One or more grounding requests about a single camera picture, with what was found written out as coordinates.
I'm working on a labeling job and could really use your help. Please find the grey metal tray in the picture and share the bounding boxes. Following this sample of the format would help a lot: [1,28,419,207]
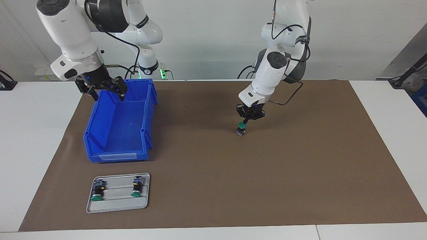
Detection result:
[86,173,150,214]

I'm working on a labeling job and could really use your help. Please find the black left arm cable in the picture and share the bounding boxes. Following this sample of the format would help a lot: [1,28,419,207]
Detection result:
[267,0,311,106]

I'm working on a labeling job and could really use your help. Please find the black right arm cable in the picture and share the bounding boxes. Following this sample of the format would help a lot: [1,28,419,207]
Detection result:
[84,0,140,75]

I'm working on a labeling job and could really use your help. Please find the blue plastic storage bin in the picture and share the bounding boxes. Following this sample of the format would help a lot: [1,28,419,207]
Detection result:
[83,78,158,163]

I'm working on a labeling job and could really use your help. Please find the blue storage crate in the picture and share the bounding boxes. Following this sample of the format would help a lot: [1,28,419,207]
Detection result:
[411,83,427,118]

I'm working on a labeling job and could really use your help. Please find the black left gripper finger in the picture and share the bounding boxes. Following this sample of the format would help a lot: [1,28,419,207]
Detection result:
[247,112,266,124]
[237,105,249,124]

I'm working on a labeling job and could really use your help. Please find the black base power cable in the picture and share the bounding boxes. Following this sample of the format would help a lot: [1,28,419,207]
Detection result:
[237,64,257,79]

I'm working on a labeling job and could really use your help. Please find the brown paper table mat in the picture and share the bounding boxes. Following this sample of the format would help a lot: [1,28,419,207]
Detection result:
[18,79,427,232]

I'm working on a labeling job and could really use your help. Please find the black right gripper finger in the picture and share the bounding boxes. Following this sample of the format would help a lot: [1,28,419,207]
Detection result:
[107,76,128,101]
[75,76,99,101]

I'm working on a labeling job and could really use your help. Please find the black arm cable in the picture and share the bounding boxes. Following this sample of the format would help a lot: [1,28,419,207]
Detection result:
[267,0,311,106]
[84,0,140,75]

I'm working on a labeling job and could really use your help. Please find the black stand pole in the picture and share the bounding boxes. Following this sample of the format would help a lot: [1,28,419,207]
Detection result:
[389,53,427,89]

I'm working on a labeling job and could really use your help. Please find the green push button black block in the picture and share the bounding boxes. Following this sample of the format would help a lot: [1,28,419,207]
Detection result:
[131,176,145,198]

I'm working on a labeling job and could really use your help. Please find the black clamp mount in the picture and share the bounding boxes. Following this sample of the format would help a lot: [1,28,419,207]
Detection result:
[0,70,18,91]

